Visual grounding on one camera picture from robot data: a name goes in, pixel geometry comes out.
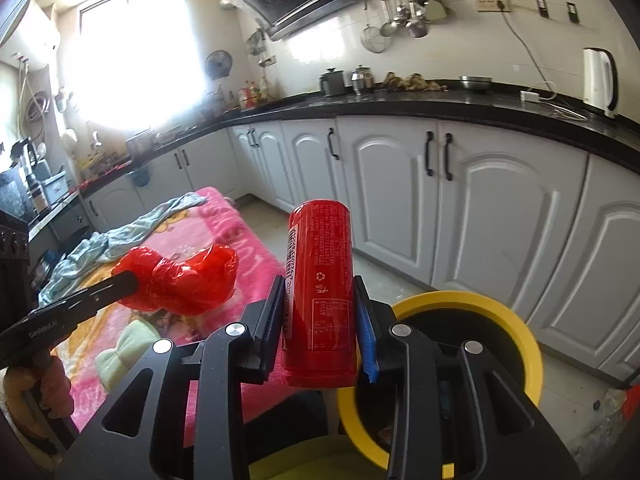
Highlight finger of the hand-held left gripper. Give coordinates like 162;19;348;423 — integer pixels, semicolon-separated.
37;270;142;313

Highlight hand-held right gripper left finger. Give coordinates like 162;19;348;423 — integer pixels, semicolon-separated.
55;275;287;480

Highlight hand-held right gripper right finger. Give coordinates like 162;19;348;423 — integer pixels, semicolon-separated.
352;275;581;480

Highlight red drink can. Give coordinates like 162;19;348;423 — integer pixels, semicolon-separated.
278;200;359;389

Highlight red plastic bag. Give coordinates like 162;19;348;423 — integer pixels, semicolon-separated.
111;244;239;317

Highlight yellow rimmed black trash bin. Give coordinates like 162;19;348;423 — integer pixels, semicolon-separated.
336;291;544;472

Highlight person's left hand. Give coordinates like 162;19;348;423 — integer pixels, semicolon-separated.
2;357;74;423

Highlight light blue cloth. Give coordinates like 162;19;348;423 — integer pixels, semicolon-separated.
39;192;209;304

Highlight pale green plush cloth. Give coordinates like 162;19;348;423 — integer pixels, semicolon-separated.
95;320;162;394

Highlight pink printed blanket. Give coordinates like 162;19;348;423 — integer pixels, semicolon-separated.
50;186;332;456

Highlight steel cooking pot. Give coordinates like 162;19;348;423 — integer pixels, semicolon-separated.
125;130;154;159

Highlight white kitchen cabinets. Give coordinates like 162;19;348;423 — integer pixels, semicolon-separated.
80;115;640;386

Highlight group of condiment bottles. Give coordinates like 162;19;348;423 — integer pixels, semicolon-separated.
237;77;271;111

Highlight dark lidded pot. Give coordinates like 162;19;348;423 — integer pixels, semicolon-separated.
320;67;349;97

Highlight kitchen window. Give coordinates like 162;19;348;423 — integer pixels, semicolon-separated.
77;0;212;132

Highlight brown lumpy food pile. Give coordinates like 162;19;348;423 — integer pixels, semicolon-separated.
384;72;449;92

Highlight clear plastic bag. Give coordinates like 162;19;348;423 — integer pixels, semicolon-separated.
570;385;640;462

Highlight white water heater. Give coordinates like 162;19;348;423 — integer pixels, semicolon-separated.
0;0;62;69

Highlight row of hanging metal utensils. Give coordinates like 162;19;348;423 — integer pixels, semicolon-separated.
372;0;447;40

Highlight white electric kettle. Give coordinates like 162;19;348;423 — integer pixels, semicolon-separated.
581;47;620;119

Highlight small wall fan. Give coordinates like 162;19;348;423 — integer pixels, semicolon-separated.
205;50;234;80

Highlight metal wire skimmer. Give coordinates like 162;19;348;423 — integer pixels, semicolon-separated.
361;0;392;54

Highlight white power cable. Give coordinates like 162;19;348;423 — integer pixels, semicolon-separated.
499;10;586;121

